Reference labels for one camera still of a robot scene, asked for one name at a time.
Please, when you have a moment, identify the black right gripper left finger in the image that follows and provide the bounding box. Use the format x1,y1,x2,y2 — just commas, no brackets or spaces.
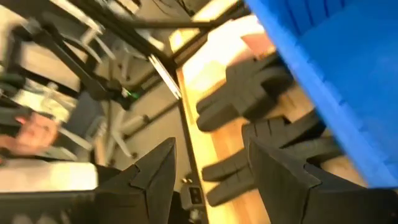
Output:
93,136,178,224

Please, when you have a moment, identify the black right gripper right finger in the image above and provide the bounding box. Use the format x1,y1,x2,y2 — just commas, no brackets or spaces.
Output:
248,139,323,224

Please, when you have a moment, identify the black foam slide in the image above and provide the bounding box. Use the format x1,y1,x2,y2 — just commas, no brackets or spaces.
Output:
201,110,327,183
205,136,345,208
197,67,295,133
195,55,282,116

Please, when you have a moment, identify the blue plastic bin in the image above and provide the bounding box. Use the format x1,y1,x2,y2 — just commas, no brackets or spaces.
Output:
244,0,398,189

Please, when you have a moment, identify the grey office chair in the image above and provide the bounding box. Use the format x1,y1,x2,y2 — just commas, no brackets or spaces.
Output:
60,90,108,141

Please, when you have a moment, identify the black metal rig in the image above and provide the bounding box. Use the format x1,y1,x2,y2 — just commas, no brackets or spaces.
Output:
0,18,141,111

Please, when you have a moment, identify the person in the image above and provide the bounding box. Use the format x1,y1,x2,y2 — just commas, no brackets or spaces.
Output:
0,110,62,162

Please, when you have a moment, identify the small grey camera box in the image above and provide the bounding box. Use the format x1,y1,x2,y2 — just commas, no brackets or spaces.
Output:
180,183,206,213

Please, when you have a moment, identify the black aluminium frame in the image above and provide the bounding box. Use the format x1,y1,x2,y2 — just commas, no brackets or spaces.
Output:
124,0,252,68

